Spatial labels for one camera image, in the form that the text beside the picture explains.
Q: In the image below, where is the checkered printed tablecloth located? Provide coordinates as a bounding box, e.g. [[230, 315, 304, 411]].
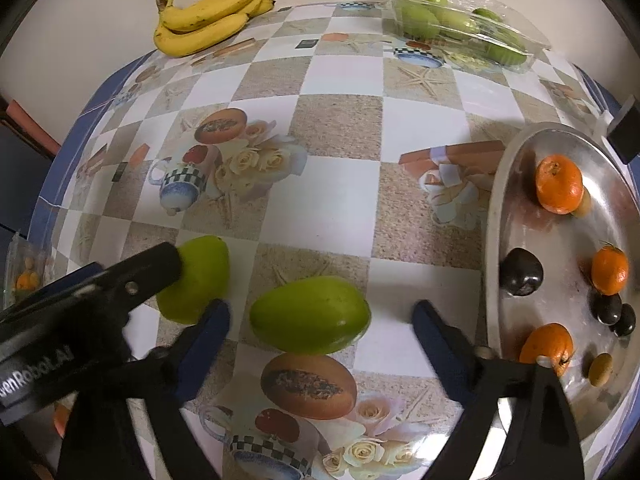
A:
[[27, 2, 640, 480]]

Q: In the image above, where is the dark purple plum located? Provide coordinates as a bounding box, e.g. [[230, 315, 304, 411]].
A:
[[612, 302, 637, 338], [500, 247, 544, 297], [591, 291, 623, 325]]

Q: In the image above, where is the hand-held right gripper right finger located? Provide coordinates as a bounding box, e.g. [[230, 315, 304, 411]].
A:
[[411, 300, 586, 480]]

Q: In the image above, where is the green mango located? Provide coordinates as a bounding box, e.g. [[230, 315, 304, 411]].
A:
[[156, 235, 231, 325], [249, 276, 372, 355]]

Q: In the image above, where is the small black box device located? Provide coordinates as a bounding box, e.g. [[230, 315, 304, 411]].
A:
[[606, 97, 640, 163]]

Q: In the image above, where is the cluster of small yellow fruits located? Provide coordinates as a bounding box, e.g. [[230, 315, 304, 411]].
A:
[[15, 257, 41, 293]]

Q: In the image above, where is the yellow banana bunch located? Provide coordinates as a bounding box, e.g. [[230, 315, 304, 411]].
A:
[[152, 0, 286, 58]]

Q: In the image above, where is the clear bag of small fruit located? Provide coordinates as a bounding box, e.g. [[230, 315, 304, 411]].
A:
[[2, 232, 56, 306]]

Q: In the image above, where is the pile of small green fruits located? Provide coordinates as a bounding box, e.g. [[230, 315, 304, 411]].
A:
[[397, 0, 531, 68]]

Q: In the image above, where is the small tan round fruit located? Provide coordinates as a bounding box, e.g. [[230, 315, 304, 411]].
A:
[[587, 352, 614, 387]]

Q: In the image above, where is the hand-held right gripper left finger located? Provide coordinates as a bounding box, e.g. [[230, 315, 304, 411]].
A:
[[60, 298, 232, 480]]

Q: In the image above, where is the orange mandarin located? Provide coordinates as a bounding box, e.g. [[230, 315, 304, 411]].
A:
[[535, 154, 585, 215], [591, 241, 630, 296], [519, 322, 575, 378]]

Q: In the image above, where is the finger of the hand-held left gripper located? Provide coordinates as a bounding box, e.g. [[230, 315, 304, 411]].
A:
[[92, 241, 183, 316], [0, 261, 103, 332]]

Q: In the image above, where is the round metal tray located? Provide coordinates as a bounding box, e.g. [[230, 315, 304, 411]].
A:
[[484, 127, 640, 466]]

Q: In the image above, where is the red-brown board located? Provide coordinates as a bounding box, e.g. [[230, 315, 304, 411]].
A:
[[5, 100, 63, 158]]

